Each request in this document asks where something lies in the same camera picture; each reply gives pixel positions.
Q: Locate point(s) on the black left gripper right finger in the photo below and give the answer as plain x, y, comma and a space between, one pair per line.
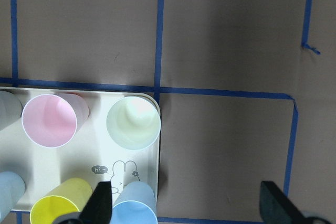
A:
275, 207

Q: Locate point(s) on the white rabbit print tray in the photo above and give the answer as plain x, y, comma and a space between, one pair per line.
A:
91, 155

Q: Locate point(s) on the yellow plastic cup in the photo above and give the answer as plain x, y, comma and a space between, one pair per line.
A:
70, 196

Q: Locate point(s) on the pale green white cup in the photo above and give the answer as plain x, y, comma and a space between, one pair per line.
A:
133, 123

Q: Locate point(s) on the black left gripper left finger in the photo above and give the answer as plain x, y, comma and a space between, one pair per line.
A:
98, 209

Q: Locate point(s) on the pink plastic cup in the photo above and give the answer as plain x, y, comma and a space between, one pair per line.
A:
52, 120

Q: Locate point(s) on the grey plastic cup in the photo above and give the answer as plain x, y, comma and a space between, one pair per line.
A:
11, 109

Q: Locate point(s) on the light blue plastic cup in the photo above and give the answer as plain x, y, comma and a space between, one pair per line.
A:
135, 204

